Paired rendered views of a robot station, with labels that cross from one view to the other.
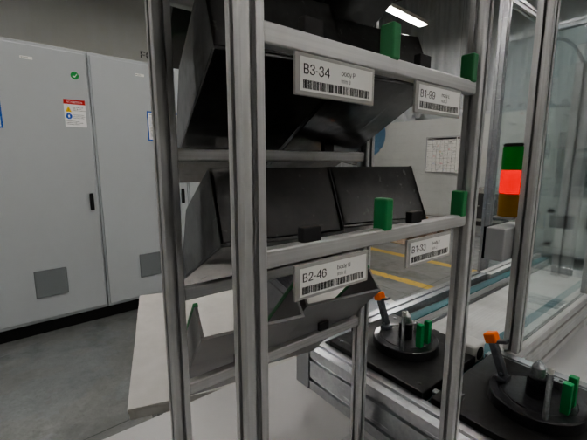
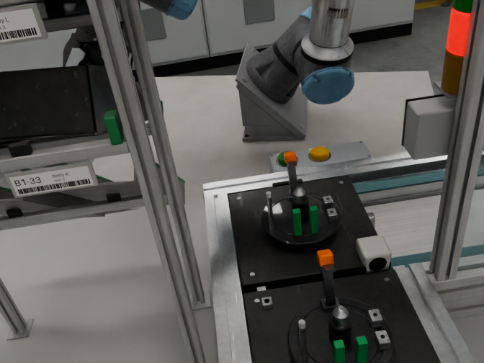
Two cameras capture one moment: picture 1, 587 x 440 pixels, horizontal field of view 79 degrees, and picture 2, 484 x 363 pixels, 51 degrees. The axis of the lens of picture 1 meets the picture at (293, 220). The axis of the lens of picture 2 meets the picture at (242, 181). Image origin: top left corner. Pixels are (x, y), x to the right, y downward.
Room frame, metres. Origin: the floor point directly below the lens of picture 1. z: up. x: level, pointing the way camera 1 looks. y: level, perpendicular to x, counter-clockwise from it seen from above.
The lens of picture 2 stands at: (0.15, -0.57, 1.57)
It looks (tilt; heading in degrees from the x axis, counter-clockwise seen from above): 36 degrees down; 36
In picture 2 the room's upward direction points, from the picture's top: 8 degrees counter-clockwise
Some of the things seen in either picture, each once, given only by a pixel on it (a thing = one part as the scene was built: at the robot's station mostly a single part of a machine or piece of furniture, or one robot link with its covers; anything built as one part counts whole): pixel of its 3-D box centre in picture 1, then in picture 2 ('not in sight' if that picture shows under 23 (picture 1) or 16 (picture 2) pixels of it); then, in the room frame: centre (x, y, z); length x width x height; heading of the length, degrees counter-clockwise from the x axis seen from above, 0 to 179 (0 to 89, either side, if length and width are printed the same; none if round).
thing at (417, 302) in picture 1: (414, 313); (416, 176); (1.03, -0.37, 0.91); 0.89 x 0.06 x 0.11; 128
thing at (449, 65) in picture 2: (510, 204); (464, 68); (0.77, -0.47, 1.28); 0.05 x 0.05 x 0.05
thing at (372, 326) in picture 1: (404, 348); (301, 227); (0.74, -0.25, 0.96); 0.24 x 0.24 x 0.02; 38
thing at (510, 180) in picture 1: (513, 182); (472, 28); (0.77, -0.47, 1.33); 0.05 x 0.05 x 0.05
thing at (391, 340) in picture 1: (404, 340); (300, 220); (0.74, -0.25, 0.98); 0.14 x 0.14 x 0.02
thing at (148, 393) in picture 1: (276, 316); (269, 134); (1.16, 0.06, 0.84); 0.90 x 0.70 x 0.03; 111
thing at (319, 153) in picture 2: not in sight; (319, 155); (0.96, -0.19, 0.96); 0.04 x 0.04 x 0.02
